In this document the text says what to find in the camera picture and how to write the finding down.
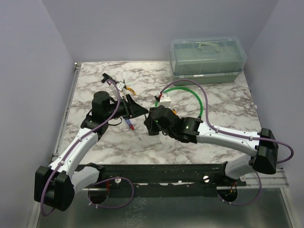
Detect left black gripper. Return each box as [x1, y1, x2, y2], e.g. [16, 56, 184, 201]
[104, 94, 149, 121]

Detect green cable lock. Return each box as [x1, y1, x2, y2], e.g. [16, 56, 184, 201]
[163, 86, 204, 117]

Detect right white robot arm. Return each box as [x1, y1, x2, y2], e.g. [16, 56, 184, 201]
[144, 105, 278, 186]

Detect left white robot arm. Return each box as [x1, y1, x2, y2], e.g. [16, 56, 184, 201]
[34, 91, 148, 211]

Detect blue red screwdriver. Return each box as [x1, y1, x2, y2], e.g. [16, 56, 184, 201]
[124, 119, 142, 141]

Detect black t-shaped tool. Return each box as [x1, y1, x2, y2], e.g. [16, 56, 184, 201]
[101, 73, 114, 83]

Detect clear green plastic toolbox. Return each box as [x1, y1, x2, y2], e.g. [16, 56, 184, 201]
[169, 37, 247, 85]

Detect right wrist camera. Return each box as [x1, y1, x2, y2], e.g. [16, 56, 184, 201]
[158, 93, 171, 108]

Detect yellow handled pliers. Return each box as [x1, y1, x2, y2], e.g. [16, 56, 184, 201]
[125, 87, 136, 95]

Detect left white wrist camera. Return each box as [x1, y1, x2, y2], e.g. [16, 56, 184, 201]
[116, 81, 126, 91]

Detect black mounting rail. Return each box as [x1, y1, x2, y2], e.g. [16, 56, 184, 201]
[48, 161, 252, 199]

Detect left aluminium extrusion rail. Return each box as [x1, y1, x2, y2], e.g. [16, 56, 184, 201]
[51, 63, 82, 162]

